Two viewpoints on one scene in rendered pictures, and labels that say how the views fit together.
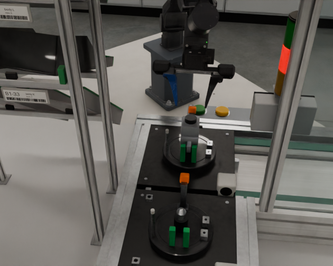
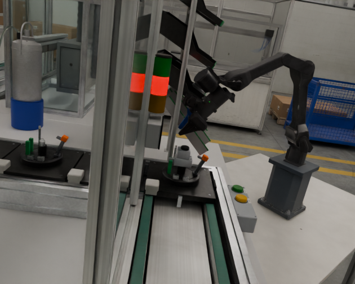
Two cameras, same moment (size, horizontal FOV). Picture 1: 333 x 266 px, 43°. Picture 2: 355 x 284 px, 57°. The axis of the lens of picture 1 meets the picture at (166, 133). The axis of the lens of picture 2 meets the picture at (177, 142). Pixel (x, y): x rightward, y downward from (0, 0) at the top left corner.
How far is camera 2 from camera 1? 1.29 m
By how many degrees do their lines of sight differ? 70
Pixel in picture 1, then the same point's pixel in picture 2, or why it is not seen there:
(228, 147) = (192, 193)
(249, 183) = (167, 213)
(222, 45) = not seen: outside the picture
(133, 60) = (318, 191)
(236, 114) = (242, 206)
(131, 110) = (248, 187)
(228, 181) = (149, 181)
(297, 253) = not seen: hidden behind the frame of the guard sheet
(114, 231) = not seen: hidden behind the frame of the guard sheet
